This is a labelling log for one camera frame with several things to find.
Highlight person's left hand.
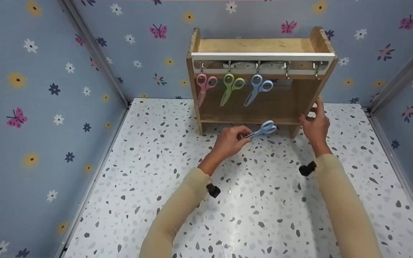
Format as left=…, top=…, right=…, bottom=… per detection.
left=209, top=125, right=253, bottom=162

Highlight person's right hand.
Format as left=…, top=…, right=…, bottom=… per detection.
left=298, top=99, right=331, bottom=155

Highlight blue scissors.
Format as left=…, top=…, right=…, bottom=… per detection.
left=244, top=74, right=274, bottom=107
left=245, top=120, right=277, bottom=139

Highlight wooden rack with hooks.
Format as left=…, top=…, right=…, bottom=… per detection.
left=186, top=26, right=339, bottom=139

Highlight person's left forearm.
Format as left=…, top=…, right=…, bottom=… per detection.
left=139, top=154, right=226, bottom=258

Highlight person's right forearm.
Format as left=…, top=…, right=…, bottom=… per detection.
left=313, top=143, right=383, bottom=258

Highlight green scissors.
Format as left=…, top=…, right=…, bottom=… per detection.
left=220, top=73, right=245, bottom=107

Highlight black wrist band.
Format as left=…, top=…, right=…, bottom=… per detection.
left=206, top=183, right=222, bottom=199
left=298, top=161, right=317, bottom=177

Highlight pink scissors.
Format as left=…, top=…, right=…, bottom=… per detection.
left=196, top=73, right=218, bottom=108

